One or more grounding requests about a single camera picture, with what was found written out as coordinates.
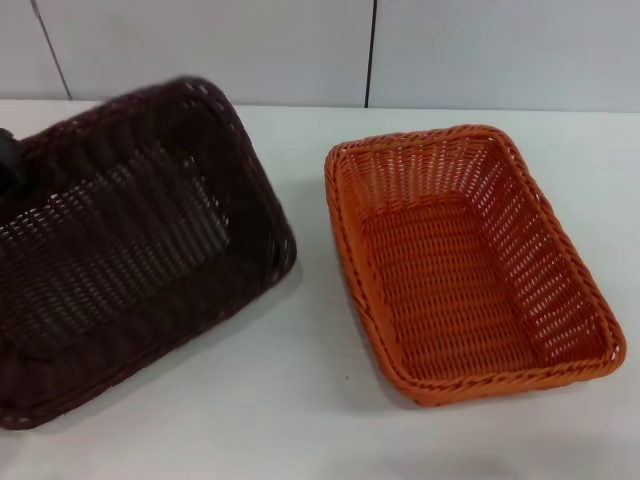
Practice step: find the orange wicker basket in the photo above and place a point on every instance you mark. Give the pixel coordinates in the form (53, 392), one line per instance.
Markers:
(460, 280)

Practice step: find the dark brown wicker basket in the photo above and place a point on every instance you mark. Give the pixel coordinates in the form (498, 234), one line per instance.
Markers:
(125, 260)

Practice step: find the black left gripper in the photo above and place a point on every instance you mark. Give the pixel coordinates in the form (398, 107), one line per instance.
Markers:
(10, 155)

